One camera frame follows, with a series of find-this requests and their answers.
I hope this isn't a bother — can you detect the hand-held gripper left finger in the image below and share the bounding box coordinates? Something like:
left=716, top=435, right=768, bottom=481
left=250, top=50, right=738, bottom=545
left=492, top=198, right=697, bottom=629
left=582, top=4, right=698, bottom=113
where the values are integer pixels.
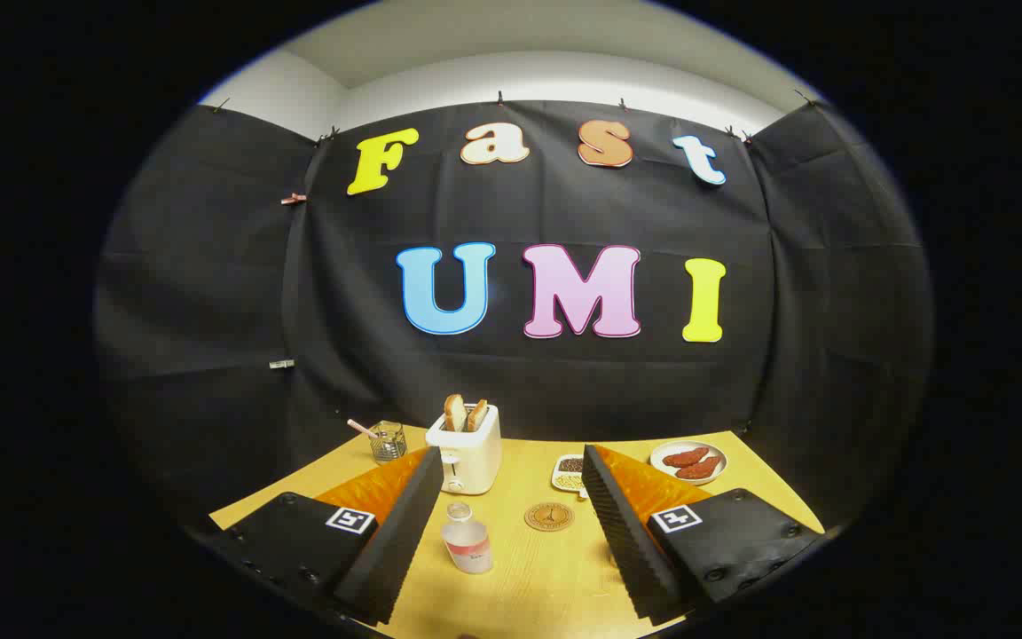
left=196, top=446, right=445, bottom=627

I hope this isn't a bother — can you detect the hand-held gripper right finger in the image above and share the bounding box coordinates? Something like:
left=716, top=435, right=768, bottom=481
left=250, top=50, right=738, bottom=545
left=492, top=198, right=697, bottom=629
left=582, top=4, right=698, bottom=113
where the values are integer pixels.
left=580, top=444, right=827, bottom=625

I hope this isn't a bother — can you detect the clear juice bottle red label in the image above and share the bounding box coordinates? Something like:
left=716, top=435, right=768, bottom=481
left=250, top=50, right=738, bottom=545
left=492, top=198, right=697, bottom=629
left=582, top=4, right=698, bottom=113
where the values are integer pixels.
left=440, top=501, right=494, bottom=576

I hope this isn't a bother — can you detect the round cork coaster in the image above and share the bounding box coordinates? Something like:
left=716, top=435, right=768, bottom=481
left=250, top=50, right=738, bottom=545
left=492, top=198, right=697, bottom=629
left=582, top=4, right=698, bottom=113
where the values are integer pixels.
left=524, top=502, right=576, bottom=533

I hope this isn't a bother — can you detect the white divided dish with beans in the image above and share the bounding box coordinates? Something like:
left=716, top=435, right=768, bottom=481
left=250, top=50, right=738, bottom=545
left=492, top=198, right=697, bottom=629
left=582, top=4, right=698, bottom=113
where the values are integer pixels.
left=551, top=454, right=587, bottom=494

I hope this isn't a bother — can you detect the wooden table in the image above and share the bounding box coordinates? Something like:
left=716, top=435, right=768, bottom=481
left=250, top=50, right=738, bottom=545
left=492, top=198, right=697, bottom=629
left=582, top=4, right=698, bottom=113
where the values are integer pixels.
left=209, top=424, right=827, bottom=639

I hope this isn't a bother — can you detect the metal mesh holder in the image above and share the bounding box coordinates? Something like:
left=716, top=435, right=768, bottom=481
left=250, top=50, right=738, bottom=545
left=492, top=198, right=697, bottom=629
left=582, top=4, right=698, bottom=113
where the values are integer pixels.
left=369, top=421, right=408, bottom=464

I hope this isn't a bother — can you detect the white plate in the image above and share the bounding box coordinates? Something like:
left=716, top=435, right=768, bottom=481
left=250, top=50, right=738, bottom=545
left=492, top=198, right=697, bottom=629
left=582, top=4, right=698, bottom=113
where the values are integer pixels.
left=649, top=441, right=728, bottom=486

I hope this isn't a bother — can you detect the white toaster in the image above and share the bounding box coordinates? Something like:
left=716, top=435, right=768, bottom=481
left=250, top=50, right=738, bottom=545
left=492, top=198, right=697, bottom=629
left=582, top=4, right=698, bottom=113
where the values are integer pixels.
left=425, top=404, right=503, bottom=496

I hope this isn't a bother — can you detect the black backdrop cloth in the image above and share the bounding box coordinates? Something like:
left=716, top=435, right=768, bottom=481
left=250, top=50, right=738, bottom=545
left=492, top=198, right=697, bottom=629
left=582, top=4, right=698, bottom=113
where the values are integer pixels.
left=94, top=99, right=933, bottom=533

